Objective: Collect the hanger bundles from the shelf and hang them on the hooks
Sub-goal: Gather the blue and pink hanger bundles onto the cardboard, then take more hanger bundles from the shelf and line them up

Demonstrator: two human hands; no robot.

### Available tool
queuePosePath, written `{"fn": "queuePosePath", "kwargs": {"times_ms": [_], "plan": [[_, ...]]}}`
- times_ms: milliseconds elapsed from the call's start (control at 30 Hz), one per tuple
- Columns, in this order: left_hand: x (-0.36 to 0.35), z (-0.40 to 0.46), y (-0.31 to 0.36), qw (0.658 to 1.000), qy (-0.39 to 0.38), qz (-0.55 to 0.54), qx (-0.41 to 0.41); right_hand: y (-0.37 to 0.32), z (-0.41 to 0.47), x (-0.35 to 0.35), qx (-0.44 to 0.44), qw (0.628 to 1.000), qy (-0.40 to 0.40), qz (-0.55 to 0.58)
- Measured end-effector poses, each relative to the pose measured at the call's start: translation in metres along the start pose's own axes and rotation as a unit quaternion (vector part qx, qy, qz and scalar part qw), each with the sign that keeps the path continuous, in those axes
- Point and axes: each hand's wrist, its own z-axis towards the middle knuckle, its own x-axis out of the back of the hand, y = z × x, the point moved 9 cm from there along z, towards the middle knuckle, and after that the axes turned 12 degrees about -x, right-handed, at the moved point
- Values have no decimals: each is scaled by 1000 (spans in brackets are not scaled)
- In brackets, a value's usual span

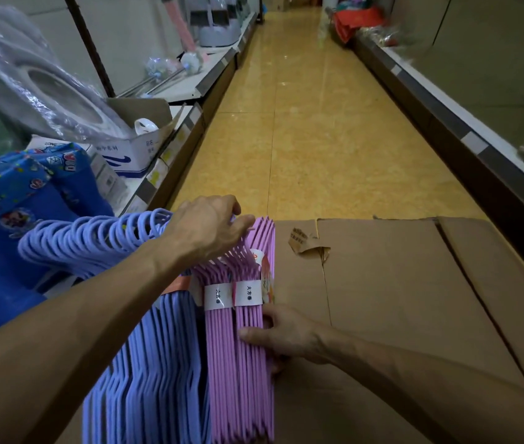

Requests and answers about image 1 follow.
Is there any person's right hand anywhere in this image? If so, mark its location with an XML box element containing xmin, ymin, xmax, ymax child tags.
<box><xmin>239</xmin><ymin>303</ymin><xmax>337</xmax><ymax>366</ymax></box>

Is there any person's left hand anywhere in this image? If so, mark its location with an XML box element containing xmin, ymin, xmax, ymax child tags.
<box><xmin>162</xmin><ymin>194</ymin><xmax>256</xmax><ymax>269</ymax></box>

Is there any lilac hanger bundle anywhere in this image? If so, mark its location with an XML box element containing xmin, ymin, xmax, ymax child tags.
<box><xmin>229</xmin><ymin>216</ymin><xmax>277</xmax><ymax>444</ymax></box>
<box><xmin>191</xmin><ymin>244</ymin><xmax>253</xmax><ymax>444</ymax></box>

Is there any white display rack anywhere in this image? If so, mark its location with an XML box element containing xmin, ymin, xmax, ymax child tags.
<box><xmin>0</xmin><ymin>0</ymin><xmax>263</xmax><ymax>444</ymax></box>

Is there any grey store shelf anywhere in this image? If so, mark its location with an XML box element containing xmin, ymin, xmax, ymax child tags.
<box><xmin>324</xmin><ymin>0</ymin><xmax>524</xmax><ymax>301</ymax></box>

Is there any person's left forearm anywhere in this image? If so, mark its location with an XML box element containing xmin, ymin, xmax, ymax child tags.
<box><xmin>0</xmin><ymin>244</ymin><xmax>189</xmax><ymax>444</ymax></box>

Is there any person's right forearm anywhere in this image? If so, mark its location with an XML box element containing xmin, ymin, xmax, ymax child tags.
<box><xmin>326</xmin><ymin>337</ymin><xmax>524</xmax><ymax>444</ymax></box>

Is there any white box with blue stripe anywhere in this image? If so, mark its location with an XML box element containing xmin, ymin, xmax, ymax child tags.
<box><xmin>88</xmin><ymin>97</ymin><xmax>184</xmax><ymax>179</ymax></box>

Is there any white printed carton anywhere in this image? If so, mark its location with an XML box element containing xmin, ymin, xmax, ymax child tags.
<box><xmin>26</xmin><ymin>133</ymin><xmax>129</xmax><ymax>214</ymax></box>

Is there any white round plastic item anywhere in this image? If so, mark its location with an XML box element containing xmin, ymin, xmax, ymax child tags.
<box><xmin>133</xmin><ymin>117</ymin><xmax>160</xmax><ymax>136</ymax></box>

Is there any flattened brown cardboard box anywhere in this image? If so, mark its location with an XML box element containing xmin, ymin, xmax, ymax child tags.
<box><xmin>56</xmin><ymin>216</ymin><xmax>524</xmax><ymax>444</ymax></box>

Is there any clear toilet brush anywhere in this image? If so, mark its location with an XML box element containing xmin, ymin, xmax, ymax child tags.
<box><xmin>139</xmin><ymin>51</ymin><xmax>203</xmax><ymax>96</ymax></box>
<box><xmin>116</xmin><ymin>55</ymin><xmax>173</xmax><ymax>99</ymax></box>

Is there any row of grey dustpan sets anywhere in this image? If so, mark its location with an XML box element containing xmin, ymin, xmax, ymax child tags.
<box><xmin>183</xmin><ymin>0</ymin><xmax>252</xmax><ymax>47</ymax></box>

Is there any pink plunger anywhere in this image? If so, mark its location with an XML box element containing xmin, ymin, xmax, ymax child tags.
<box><xmin>160</xmin><ymin>0</ymin><xmax>205</xmax><ymax>60</ymax></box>

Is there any clear wrapped packet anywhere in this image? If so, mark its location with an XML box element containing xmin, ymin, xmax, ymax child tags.
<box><xmin>356</xmin><ymin>26</ymin><xmax>399</xmax><ymax>47</ymax></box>

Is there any plastic wrapped toilet seat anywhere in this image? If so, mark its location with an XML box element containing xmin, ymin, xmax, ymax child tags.
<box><xmin>0</xmin><ymin>0</ymin><xmax>136</xmax><ymax>144</ymax></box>

